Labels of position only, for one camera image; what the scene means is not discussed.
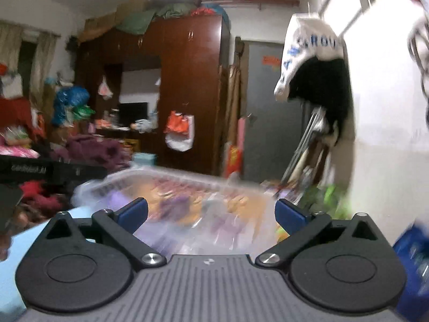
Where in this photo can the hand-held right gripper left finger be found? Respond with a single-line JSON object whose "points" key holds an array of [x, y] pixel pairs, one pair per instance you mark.
{"points": [[134, 213]]}

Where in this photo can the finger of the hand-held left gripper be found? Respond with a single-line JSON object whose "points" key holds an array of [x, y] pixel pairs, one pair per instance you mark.
{"points": [[94, 172]]}

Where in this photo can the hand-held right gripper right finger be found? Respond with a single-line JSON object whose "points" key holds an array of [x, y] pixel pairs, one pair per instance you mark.
{"points": [[288, 214]]}

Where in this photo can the clear plastic container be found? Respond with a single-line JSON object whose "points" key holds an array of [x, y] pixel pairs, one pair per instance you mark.
{"points": [[201, 201]]}

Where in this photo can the maroon cloth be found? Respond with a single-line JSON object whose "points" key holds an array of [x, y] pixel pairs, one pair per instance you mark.
{"points": [[94, 151]]}

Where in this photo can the green bag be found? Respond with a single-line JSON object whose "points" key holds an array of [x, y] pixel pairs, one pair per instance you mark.
{"points": [[321, 201]]}

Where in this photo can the teal box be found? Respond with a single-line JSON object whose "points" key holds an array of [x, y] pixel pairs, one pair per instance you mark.
{"points": [[144, 159]]}

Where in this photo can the metal crutches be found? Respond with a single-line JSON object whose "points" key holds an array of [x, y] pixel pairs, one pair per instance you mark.
{"points": [[305, 147]]}

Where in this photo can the black television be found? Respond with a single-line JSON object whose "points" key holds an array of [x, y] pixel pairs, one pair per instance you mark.
{"points": [[132, 114]]}

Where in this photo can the white plastic bag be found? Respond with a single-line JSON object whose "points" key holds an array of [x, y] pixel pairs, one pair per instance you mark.
{"points": [[145, 124]]}

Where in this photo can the blue plastic bag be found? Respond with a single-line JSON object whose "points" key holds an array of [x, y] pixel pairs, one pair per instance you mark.
{"points": [[70, 104]]}

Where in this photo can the red gift bag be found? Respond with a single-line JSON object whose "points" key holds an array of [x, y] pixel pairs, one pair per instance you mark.
{"points": [[234, 161]]}

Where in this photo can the pink hanging bag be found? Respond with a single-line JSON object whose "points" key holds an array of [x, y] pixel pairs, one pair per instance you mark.
{"points": [[105, 89]]}

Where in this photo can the grey door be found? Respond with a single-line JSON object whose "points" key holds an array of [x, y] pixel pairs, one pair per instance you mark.
{"points": [[268, 124]]}

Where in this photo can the pink board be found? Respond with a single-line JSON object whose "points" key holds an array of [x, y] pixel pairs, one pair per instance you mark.
{"points": [[242, 134]]}

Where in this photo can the orange and white bag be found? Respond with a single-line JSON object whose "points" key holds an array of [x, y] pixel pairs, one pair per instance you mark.
{"points": [[179, 130]]}

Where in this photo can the beige curtain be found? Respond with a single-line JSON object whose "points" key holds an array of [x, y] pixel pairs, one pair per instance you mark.
{"points": [[43, 63]]}

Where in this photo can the cardboard sheets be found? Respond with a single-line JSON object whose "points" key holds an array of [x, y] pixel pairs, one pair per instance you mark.
{"points": [[232, 107]]}

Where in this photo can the brown wooden wardrobe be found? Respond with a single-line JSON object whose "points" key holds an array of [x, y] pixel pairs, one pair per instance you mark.
{"points": [[187, 90]]}

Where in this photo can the black garment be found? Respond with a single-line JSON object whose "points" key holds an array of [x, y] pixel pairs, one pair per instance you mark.
{"points": [[325, 90]]}

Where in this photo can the red door label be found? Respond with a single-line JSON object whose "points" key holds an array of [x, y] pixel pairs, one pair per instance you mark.
{"points": [[271, 62]]}

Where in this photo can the green cloth bundle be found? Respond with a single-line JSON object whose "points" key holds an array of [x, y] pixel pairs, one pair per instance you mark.
{"points": [[150, 18]]}

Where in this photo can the white hoodie with blue print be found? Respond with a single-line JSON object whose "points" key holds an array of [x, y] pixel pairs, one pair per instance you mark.
{"points": [[305, 47]]}

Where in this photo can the red and blue bundle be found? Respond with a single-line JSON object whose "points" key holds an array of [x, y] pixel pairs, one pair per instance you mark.
{"points": [[209, 10]]}

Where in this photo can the metal clothes rail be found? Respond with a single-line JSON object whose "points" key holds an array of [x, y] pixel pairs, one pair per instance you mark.
{"points": [[352, 21]]}

